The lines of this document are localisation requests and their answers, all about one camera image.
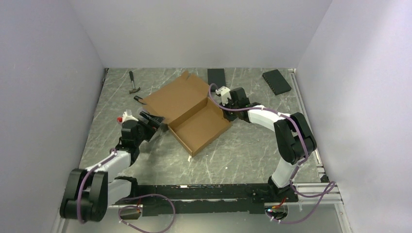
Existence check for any small black box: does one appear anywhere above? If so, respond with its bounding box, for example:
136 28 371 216
207 68 226 86

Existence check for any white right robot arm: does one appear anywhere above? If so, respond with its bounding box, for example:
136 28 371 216
215 86 317 201

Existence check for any black flat network switch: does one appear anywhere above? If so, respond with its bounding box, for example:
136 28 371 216
262 69 292 96

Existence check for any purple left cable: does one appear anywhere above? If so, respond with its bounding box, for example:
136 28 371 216
76 148 176 233

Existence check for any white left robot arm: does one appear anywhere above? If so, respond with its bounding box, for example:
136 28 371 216
59 110 165 224

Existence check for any black blue marker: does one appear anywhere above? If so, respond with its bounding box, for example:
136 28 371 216
134 95 146 105

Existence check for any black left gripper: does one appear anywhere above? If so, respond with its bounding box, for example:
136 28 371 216
134 111 165 146

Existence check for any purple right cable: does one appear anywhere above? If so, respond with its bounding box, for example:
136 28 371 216
208 83 336 225

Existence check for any brown cardboard box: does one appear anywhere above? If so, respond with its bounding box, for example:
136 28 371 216
142 71 232 156

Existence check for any black hammer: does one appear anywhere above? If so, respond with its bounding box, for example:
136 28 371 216
129 71 141 94

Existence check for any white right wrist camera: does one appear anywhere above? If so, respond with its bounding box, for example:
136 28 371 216
215 86 230 97

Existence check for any purple cable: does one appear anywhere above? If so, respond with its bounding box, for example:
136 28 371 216
76 148 176 233
208 83 336 225

